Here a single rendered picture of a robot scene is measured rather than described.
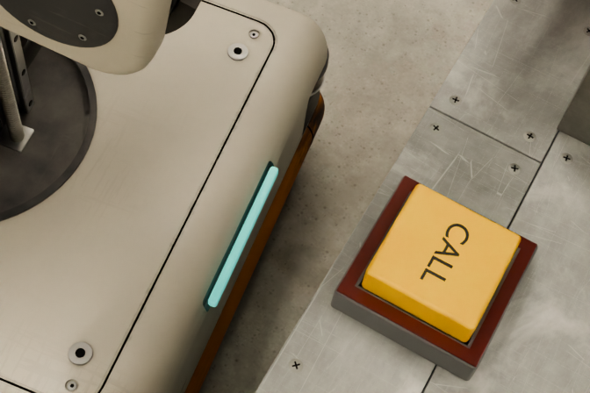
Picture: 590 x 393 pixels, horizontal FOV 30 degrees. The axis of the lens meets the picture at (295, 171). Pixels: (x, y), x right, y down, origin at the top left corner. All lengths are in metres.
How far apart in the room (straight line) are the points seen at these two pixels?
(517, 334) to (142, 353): 0.59
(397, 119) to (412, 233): 1.04
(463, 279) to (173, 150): 0.70
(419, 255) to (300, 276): 0.91
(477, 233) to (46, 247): 0.68
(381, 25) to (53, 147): 0.64
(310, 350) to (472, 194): 0.13
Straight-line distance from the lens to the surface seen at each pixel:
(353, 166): 1.54
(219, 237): 1.18
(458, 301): 0.54
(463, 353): 0.55
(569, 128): 0.65
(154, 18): 0.74
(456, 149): 0.63
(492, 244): 0.56
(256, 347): 1.42
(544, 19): 0.70
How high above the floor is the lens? 1.33
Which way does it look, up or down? 60 degrees down
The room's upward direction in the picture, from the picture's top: 10 degrees clockwise
